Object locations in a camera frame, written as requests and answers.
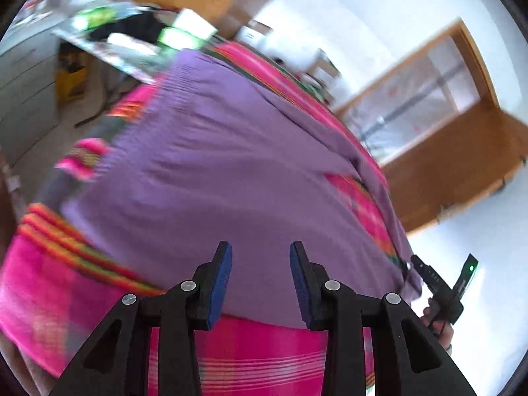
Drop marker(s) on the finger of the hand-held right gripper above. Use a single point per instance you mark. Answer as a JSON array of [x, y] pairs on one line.
[[423, 268]]

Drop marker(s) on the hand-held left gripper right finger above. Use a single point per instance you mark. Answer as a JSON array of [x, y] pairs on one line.
[[298, 280]]

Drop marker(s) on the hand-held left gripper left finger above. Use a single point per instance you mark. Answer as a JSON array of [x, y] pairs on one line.
[[220, 284]]

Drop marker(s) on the purple fleece garment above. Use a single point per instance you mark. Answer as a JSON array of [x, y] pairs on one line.
[[206, 173]]

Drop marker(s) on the person's right hand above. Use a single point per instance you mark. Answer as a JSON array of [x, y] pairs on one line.
[[443, 334]]

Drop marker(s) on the pink plaid blanket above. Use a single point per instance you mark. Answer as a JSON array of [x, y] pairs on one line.
[[247, 359]]

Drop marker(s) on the printed translucent door curtain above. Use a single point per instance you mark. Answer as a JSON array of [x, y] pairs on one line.
[[392, 90]]

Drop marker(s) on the printed folding table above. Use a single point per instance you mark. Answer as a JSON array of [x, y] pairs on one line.
[[123, 55]]

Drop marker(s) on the white carton box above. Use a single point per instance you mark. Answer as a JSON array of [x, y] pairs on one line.
[[253, 35]]

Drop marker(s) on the green tissue pack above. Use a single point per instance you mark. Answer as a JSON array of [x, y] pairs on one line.
[[177, 37]]

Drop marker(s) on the yellow bag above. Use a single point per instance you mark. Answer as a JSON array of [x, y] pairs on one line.
[[72, 74]]

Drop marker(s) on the black cloth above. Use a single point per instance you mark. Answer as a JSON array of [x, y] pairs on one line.
[[128, 27]]

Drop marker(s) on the grey cabinet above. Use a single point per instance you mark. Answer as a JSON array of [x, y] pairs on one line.
[[24, 82]]

